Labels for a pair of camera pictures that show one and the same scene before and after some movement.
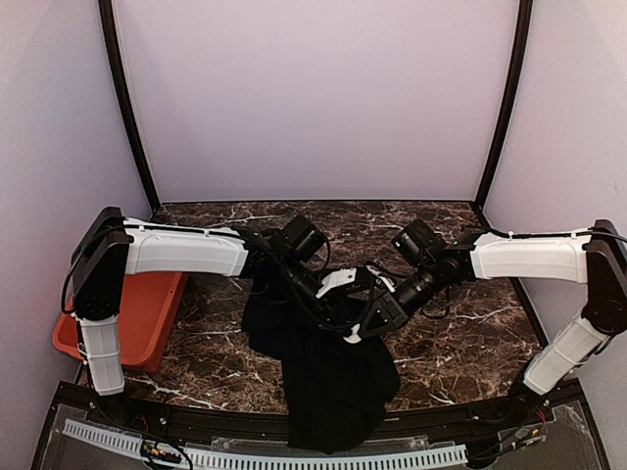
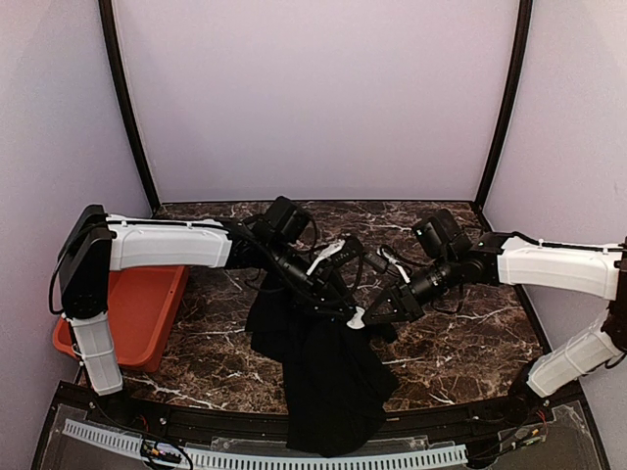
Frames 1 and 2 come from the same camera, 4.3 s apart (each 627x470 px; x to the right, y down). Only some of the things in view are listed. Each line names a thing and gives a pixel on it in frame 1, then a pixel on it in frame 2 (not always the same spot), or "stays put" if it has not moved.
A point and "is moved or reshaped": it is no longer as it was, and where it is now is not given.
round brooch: x=353 y=339 is moved or reshaped
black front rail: x=155 y=416 stays put
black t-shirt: x=337 y=391 stays put
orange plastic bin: x=148 y=308 stays put
